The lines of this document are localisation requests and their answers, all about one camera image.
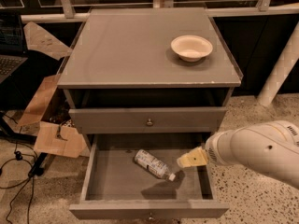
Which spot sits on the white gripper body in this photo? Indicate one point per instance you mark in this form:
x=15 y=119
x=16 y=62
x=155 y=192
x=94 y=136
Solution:
x=214 y=152

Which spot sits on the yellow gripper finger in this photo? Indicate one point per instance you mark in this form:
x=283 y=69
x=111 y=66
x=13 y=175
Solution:
x=195 y=157

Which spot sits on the clear plastic water bottle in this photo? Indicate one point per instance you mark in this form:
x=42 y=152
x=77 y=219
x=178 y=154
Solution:
x=153 y=165

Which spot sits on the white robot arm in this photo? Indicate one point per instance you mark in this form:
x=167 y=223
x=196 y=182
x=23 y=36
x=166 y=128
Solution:
x=270 y=149

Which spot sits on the closed grey top drawer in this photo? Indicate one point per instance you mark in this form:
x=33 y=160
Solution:
x=148 y=120

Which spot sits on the open grey middle drawer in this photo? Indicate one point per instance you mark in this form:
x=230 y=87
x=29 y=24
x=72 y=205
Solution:
x=117 y=188

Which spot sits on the grey drawer cabinet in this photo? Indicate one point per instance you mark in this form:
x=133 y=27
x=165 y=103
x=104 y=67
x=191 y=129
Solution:
x=123 y=59

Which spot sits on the white paper bowl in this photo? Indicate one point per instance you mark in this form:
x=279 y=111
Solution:
x=191 y=48

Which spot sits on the open cardboard box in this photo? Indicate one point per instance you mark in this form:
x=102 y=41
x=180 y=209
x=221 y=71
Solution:
x=57 y=134

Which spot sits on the black stand base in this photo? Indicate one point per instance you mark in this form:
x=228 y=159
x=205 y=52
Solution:
x=6 y=133

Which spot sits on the black laptop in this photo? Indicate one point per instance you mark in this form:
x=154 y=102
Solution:
x=13 y=48

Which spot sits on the white railing frame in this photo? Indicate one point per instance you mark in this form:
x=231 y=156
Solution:
x=155 y=3

